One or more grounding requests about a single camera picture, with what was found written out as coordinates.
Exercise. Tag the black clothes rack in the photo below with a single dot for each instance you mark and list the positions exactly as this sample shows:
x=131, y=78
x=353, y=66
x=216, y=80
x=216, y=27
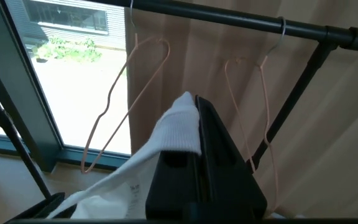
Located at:
x=228, y=17

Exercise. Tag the window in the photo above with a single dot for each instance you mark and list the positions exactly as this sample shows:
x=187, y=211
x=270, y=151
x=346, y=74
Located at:
x=76, y=93

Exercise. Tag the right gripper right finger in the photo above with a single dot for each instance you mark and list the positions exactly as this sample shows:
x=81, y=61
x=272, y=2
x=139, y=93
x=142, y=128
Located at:
x=232, y=186

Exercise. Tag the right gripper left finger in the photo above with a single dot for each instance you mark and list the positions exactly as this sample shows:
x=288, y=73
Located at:
x=176, y=186

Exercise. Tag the pink clothes hanger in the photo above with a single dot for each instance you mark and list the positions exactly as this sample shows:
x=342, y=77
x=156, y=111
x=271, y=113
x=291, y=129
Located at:
x=135, y=101
x=265, y=102

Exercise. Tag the white printed t-shirt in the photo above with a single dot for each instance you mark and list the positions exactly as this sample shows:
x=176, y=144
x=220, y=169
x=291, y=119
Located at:
x=176, y=130

